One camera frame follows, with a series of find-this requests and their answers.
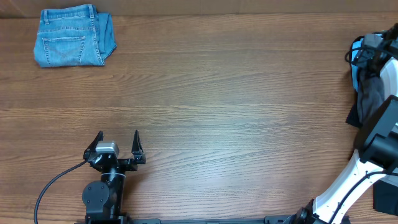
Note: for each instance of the folded blue denim jeans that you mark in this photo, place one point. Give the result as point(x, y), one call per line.
point(74, 36)

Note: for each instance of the grey shorts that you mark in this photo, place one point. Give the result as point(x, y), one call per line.
point(376, 141)

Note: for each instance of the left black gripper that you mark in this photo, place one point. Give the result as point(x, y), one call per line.
point(132, 163)

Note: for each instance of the light blue garment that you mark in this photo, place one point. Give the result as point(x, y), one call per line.
point(354, 69)

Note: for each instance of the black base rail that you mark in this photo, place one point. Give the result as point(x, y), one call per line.
point(265, 220)

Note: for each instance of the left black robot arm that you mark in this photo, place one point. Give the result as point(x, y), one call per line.
point(103, 198)

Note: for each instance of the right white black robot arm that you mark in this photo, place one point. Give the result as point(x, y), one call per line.
point(332, 205)

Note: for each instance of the black garment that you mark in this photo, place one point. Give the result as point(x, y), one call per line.
point(385, 189)

